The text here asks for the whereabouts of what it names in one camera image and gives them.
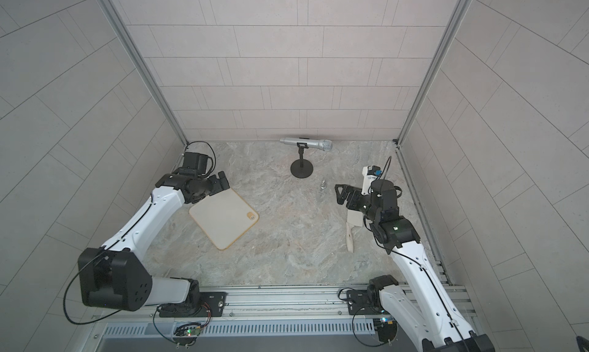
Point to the green circuit board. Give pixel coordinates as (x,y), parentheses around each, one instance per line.
(386,330)
(187,334)

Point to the silver microphone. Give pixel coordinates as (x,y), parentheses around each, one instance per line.
(323,145)

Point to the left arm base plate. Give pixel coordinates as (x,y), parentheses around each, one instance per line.
(208,304)

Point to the left green circuit board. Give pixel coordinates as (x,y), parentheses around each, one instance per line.
(187,334)

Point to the aluminium rail frame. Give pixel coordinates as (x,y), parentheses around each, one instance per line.
(290,302)

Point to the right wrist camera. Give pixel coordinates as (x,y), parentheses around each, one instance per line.
(370,173)

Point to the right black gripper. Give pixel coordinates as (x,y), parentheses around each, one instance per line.
(356,198)

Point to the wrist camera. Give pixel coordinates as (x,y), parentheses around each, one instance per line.
(370,173)
(196,163)

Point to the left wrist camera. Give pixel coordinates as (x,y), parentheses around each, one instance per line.
(196,163)

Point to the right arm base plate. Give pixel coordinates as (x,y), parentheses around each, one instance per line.
(359,302)

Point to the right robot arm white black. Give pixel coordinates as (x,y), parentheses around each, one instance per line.
(432,322)

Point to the white cutting board tan rim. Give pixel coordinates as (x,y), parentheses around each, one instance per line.
(224,217)

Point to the right green circuit board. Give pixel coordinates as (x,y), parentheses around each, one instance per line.
(386,330)

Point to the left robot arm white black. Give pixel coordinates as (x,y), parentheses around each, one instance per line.
(113,275)

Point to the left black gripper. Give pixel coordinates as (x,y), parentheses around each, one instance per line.
(216,183)

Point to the black microphone stand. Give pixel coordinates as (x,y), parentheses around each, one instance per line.
(302,168)

